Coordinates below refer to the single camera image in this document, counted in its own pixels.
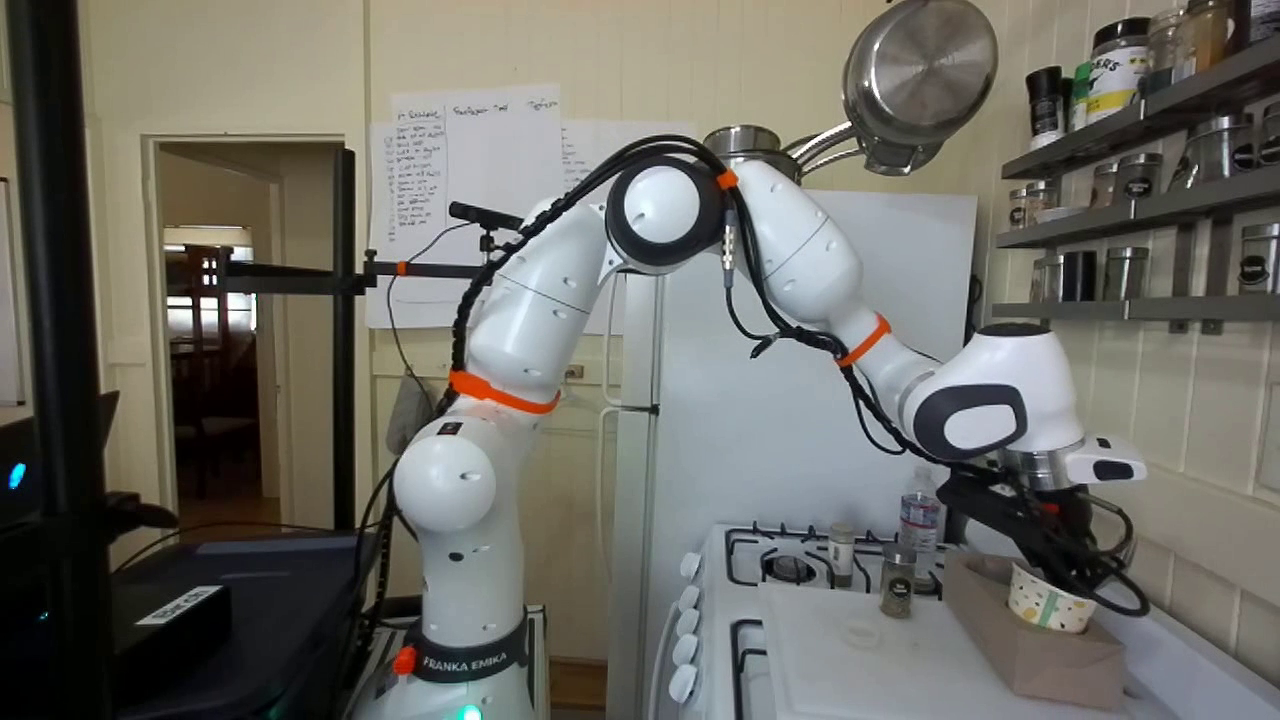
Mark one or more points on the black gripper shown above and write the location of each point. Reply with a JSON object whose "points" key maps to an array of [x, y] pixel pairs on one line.
{"points": [[1012, 505]]}

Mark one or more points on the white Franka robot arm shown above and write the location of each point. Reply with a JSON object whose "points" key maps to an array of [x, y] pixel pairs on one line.
{"points": [[467, 492]]}

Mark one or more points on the patterned white paper cup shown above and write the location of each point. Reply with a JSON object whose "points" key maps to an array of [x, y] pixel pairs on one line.
{"points": [[1046, 604]]}

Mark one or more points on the small white cup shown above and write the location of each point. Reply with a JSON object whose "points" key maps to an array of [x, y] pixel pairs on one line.
{"points": [[840, 556]]}

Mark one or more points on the white gas stove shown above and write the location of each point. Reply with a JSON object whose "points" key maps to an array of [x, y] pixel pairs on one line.
{"points": [[824, 652]]}

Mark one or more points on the black stove burner grate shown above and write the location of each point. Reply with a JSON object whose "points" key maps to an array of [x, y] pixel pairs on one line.
{"points": [[783, 544]]}

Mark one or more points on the white stove knob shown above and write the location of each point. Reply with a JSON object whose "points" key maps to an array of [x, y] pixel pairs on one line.
{"points": [[685, 650], [688, 565], [681, 684], [685, 622], [688, 599]]}

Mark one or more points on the wooden cutting board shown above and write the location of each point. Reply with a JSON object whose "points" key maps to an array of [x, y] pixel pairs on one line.
{"points": [[1033, 661]]}

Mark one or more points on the clear plastic bottle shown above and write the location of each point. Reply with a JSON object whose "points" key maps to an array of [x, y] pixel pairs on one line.
{"points": [[921, 527]]}

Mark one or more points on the grey metal grinder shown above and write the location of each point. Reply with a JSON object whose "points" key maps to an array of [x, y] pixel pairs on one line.
{"points": [[897, 584]]}

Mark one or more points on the small metal spice tin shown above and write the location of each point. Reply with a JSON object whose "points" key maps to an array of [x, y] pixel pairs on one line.
{"points": [[1082, 279], [1260, 260], [1212, 149], [1126, 180], [1027, 205], [1046, 279], [1126, 272]]}

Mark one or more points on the white refrigerator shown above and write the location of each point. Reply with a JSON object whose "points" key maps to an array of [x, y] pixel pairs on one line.
{"points": [[725, 453]]}

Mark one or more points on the black spice jar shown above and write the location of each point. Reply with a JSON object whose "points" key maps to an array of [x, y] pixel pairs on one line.
{"points": [[1046, 104]]}

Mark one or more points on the white green labelled jar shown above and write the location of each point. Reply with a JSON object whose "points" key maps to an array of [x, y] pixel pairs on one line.
{"points": [[1112, 75]]}

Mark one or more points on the hanging steel pan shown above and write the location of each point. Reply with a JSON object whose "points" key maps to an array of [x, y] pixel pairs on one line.
{"points": [[921, 75]]}

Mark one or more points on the amber glass jar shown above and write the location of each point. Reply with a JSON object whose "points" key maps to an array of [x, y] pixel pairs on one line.
{"points": [[1207, 36]]}

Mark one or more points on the plain white paper sheet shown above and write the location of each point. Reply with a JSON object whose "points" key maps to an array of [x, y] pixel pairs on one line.
{"points": [[592, 144]]}

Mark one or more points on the handwritten white paper sheet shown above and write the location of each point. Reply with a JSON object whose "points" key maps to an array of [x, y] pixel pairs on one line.
{"points": [[467, 155]]}

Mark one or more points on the thin black stand pole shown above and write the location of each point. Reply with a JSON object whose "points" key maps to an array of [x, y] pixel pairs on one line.
{"points": [[344, 344]]}

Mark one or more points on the black equipment case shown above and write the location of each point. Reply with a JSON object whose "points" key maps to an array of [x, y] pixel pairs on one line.
{"points": [[253, 613]]}

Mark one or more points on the dark wall shelf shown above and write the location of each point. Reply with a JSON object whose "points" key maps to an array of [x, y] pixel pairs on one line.
{"points": [[1163, 112], [1132, 311], [1144, 213]]}

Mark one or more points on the black camera on mount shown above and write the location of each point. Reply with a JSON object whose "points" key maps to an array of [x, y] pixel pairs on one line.
{"points": [[480, 213]]}

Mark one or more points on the thick black frame post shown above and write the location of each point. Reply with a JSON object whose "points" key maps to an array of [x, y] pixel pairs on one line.
{"points": [[61, 360]]}

